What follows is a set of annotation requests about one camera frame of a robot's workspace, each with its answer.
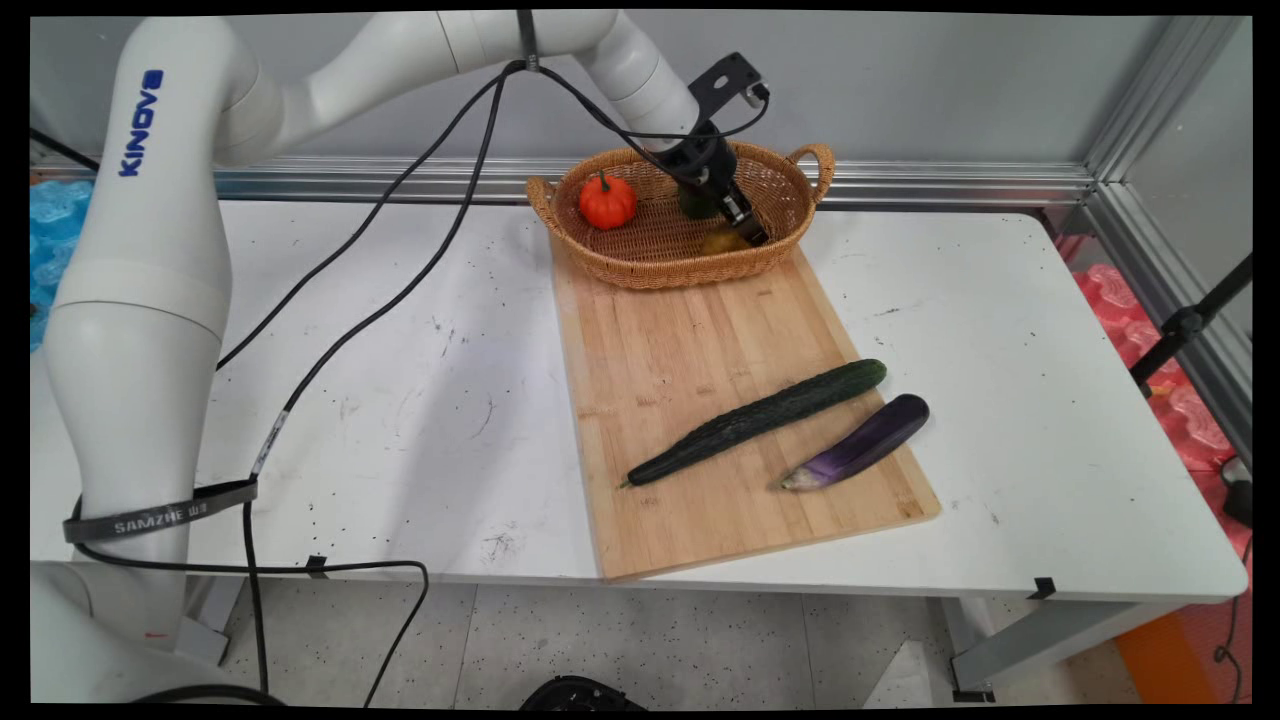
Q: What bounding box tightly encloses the aluminium horizontal frame rail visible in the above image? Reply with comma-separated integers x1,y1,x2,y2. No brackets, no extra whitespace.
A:
30,140,1098,212

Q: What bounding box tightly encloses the small black box device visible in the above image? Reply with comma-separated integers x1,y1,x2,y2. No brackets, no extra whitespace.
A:
1220,457,1253,529

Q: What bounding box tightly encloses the thick black cable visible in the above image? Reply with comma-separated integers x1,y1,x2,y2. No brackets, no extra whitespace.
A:
60,60,531,706

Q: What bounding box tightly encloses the wooden cutting board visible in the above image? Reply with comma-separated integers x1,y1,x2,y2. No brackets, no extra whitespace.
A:
549,238,942,583

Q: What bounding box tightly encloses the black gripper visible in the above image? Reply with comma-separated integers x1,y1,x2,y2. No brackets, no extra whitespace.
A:
664,126,770,247

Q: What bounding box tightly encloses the purple eggplant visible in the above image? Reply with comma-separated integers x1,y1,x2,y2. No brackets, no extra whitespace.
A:
779,394,931,493

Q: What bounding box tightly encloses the thin black cable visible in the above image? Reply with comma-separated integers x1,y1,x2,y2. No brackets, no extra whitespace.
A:
215,60,773,373

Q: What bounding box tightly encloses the orange floor mat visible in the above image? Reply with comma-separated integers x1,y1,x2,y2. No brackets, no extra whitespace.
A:
1112,605,1253,705

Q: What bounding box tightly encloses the aluminium side frame rail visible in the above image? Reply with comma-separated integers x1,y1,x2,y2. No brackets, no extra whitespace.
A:
1084,183,1253,469

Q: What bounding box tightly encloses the blue bubble wrap sheet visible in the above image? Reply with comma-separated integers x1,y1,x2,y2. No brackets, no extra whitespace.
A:
30,178,95,351

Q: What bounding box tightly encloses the dark green cucumber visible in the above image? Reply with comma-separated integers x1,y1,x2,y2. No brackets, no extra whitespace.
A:
620,359,889,490

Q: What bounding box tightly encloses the grey table leg frame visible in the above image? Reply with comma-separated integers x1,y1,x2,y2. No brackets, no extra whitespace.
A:
938,597,1193,703

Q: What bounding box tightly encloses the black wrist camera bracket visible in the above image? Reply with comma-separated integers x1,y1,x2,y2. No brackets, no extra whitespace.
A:
687,52,771,127

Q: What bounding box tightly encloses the grey SAMZHE velcro strap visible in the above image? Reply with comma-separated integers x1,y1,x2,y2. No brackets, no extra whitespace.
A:
62,479,259,545

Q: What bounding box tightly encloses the black tripod stand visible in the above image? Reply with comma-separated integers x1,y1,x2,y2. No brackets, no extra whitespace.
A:
1129,255,1253,399

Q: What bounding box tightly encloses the woven wicker basket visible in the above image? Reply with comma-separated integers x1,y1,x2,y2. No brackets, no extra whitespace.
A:
527,140,836,292

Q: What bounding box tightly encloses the aluminium upright frame post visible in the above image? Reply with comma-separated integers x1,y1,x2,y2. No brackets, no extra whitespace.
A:
1084,15,1246,187

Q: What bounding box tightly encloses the orange toy pumpkin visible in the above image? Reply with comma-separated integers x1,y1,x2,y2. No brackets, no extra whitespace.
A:
578,170,639,232

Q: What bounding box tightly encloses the black round floor object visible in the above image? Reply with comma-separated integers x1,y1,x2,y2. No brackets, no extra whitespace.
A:
520,675,646,711

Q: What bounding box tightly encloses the pink foam sheet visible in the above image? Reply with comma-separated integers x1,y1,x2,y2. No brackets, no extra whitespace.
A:
1055,235,1253,581

